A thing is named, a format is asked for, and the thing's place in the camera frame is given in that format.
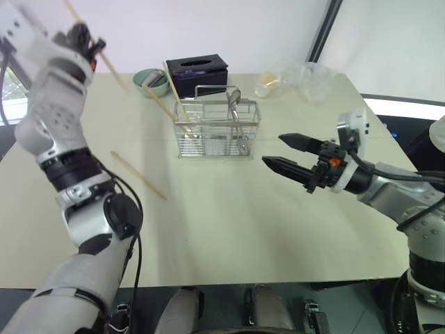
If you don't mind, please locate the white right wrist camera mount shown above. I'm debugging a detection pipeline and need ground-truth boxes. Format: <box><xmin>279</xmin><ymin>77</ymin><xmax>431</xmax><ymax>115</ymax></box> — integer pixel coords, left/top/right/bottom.
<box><xmin>328</xmin><ymin>108</ymin><xmax>370</xmax><ymax>194</ymax></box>

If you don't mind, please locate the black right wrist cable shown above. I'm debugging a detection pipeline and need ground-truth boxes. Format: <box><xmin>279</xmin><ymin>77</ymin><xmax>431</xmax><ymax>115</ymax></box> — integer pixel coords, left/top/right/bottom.
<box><xmin>348</xmin><ymin>148</ymin><xmax>445</xmax><ymax>184</ymax></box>

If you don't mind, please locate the grey object in bowl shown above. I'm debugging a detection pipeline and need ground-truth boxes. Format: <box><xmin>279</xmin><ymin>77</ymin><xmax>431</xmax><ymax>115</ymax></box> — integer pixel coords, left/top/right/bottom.
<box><xmin>143</xmin><ymin>70</ymin><xmax>168</xmax><ymax>88</ymax></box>

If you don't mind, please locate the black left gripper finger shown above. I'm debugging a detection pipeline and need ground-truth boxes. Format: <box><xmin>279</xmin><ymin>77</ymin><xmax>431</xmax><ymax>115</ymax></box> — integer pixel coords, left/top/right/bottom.
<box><xmin>67</xmin><ymin>21</ymin><xmax>92</xmax><ymax>53</ymax></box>
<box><xmin>88</xmin><ymin>35</ymin><xmax>107</xmax><ymax>58</ymax></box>

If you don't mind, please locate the grey rounded robot leg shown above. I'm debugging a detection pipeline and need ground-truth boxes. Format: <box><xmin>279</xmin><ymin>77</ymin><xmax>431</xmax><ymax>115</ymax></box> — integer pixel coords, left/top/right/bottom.
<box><xmin>244</xmin><ymin>284</ymin><xmax>295</xmax><ymax>334</ymax></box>
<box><xmin>154</xmin><ymin>286</ymin><xmax>205</xmax><ymax>334</ymax></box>

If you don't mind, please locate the green bowl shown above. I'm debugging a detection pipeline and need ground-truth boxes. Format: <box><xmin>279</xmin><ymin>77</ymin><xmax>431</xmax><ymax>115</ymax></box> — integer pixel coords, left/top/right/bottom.
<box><xmin>132</xmin><ymin>67</ymin><xmax>172</xmax><ymax>99</ymax></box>

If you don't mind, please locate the white robot torso shell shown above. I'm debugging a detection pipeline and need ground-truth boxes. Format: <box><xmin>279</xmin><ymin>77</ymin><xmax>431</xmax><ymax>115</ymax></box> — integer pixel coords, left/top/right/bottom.
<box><xmin>428</xmin><ymin>114</ymin><xmax>445</xmax><ymax>154</ymax></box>

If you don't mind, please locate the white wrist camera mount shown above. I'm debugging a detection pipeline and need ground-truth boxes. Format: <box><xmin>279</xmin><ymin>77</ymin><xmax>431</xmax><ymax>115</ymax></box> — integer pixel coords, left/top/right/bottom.
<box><xmin>0</xmin><ymin>0</ymin><xmax>95</xmax><ymax>84</ymax></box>
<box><xmin>328</xmin><ymin>108</ymin><xmax>370</xmax><ymax>194</ymax></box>

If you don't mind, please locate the dark window frame post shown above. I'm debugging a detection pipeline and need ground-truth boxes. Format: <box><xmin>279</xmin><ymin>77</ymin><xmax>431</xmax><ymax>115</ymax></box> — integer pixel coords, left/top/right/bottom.
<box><xmin>305</xmin><ymin>0</ymin><xmax>343</xmax><ymax>64</ymax></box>

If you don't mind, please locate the clear plastic bag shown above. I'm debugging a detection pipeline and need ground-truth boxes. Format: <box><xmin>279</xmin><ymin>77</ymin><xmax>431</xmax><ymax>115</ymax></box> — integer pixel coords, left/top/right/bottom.
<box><xmin>277</xmin><ymin>60</ymin><xmax>337</xmax><ymax>104</ymax></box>

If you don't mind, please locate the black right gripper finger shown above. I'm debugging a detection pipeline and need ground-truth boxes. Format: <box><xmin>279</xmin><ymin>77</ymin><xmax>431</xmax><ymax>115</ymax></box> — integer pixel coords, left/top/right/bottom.
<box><xmin>278</xmin><ymin>132</ymin><xmax>327</xmax><ymax>154</ymax></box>
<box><xmin>261</xmin><ymin>156</ymin><xmax>317</xmax><ymax>187</ymax></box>

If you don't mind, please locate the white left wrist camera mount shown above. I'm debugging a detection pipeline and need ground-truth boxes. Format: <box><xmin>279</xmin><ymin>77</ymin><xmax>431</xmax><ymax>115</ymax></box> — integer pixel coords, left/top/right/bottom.
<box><xmin>0</xmin><ymin>0</ymin><xmax>95</xmax><ymax>84</ymax></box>

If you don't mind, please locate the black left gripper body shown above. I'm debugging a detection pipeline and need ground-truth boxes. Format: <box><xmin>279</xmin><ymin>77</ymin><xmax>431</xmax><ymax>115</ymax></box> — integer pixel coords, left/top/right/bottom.
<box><xmin>51</xmin><ymin>29</ymin><xmax>98</xmax><ymax>72</ymax></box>

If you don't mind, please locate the metal wire basket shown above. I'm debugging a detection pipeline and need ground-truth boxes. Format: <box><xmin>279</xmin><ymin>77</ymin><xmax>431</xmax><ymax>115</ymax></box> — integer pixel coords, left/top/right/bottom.
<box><xmin>172</xmin><ymin>84</ymin><xmax>263</xmax><ymax>160</ymax></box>

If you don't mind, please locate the black left elbow cable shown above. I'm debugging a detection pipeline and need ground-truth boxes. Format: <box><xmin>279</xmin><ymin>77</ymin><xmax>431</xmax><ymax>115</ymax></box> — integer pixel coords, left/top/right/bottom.
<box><xmin>100</xmin><ymin>166</ymin><xmax>144</xmax><ymax>290</ymax></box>

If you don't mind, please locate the metal spoon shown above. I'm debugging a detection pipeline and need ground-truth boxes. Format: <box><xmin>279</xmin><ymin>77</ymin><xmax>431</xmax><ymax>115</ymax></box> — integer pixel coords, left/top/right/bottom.
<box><xmin>225</xmin><ymin>88</ymin><xmax>250</xmax><ymax>156</ymax></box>

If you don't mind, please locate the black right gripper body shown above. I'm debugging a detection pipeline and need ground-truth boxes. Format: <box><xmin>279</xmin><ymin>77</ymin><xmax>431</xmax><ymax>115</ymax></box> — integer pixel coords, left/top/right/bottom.
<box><xmin>305</xmin><ymin>138</ymin><xmax>349</xmax><ymax>193</ymax></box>

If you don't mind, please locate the wooden chopstick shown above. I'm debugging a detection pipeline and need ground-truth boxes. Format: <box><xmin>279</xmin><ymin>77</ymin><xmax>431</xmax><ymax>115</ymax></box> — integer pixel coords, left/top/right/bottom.
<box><xmin>163</xmin><ymin>61</ymin><xmax>201</xmax><ymax>139</ymax></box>
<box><xmin>143</xmin><ymin>84</ymin><xmax>178</xmax><ymax>122</ymax></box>
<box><xmin>64</xmin><ymin>0</ymin><xmax>129</xmax><ymax>92</ymax></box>
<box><xmin>110</xmin><ymin>150</ymin><xmax>169</xmax><ymax>201</ymax></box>

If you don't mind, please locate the black tissue box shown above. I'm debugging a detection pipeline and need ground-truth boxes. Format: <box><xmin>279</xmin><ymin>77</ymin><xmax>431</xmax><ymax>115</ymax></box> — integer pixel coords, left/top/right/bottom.
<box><xmin>165</xmin><ymin>53</ymin><xmax>229</xmax><ymax>100</ymax></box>

